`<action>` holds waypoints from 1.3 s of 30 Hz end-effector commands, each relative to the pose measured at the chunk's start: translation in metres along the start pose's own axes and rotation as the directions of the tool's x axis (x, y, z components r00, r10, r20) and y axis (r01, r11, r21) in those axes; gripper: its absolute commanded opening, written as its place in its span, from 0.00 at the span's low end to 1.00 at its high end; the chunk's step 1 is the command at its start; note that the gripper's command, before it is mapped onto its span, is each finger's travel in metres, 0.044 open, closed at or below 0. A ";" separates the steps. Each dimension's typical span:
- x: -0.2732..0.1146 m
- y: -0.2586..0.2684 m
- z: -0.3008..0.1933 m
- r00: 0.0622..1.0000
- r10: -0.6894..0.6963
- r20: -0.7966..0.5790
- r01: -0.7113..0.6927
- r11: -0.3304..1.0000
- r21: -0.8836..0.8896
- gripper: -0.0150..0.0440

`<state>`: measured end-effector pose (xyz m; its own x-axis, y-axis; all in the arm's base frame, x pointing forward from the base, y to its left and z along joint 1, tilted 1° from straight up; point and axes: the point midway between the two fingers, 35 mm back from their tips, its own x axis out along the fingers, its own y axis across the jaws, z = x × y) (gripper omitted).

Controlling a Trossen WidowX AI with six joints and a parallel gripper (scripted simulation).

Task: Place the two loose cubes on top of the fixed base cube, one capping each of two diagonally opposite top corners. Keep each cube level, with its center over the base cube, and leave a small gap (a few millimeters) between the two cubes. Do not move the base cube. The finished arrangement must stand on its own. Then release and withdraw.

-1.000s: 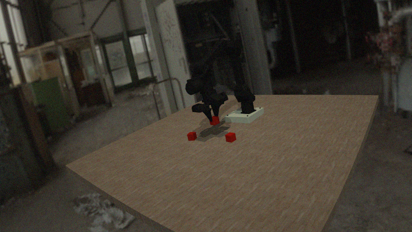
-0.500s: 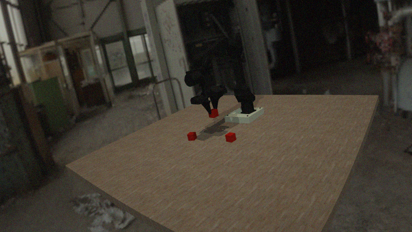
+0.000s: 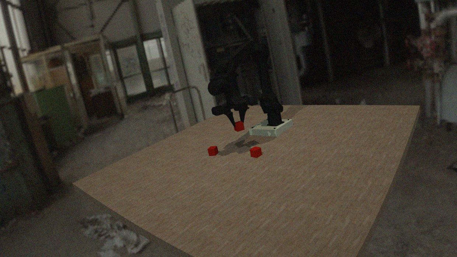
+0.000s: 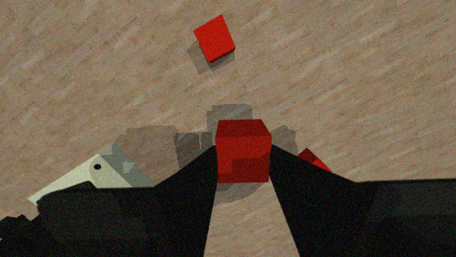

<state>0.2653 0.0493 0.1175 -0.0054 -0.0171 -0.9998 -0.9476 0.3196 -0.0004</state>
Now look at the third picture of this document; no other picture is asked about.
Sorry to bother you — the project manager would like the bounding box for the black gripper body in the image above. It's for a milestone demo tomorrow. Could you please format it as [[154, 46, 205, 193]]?
[[212, 88, 258, 116]]

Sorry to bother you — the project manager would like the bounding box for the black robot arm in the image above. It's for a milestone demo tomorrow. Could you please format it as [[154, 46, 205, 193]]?
[[208, 41, 284, 126]]

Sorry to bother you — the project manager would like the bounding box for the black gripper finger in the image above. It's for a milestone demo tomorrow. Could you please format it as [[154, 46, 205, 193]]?
[[239, 107, 249, 123], [224, 112, 236, 127]]

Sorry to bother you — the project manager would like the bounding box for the red cube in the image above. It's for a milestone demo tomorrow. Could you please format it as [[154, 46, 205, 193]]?
[[250, 147, 262, 158], [208, 146, 218, 156], [234, 121, 245, 132]]

